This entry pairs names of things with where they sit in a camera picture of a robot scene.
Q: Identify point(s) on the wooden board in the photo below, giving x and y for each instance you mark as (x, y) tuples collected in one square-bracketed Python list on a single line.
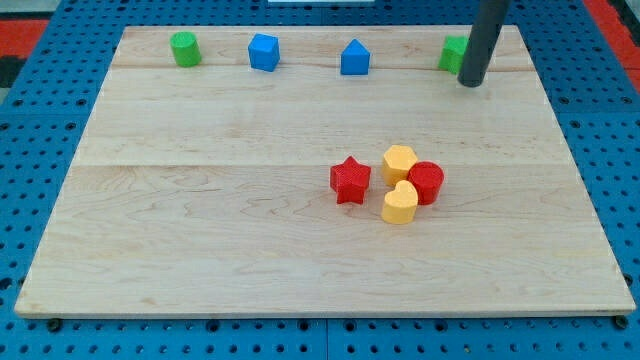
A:
[(205, 192)]

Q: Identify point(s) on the blue triangle block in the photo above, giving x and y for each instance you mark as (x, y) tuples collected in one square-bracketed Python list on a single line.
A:
[(355, 59)]

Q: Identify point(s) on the red star block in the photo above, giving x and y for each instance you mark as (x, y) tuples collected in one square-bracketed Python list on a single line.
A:
[(350, 181)]

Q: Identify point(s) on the yellow hexagon block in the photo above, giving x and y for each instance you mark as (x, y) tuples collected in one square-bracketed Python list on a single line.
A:
[(396, 163)]

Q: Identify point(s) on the yellow heart block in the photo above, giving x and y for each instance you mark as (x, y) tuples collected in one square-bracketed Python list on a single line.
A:
[(400, 204)]

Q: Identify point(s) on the red cylinder block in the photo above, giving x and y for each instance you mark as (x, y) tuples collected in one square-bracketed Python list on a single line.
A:
[(427, 178)]

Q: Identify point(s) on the blue cube block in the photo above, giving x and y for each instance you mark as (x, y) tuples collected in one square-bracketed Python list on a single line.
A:
[(264, 52)]

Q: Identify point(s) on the green star block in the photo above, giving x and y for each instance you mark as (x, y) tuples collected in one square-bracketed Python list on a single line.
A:
[(452, 54)]

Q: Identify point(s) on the green cylinder block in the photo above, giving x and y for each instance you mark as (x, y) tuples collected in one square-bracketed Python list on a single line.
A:
[(185, 49)]

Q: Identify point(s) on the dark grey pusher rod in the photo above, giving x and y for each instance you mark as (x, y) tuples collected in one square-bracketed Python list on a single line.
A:
[(483, 37)]

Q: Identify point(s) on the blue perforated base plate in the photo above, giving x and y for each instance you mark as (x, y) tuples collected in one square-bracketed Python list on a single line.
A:
[(47, 107)]

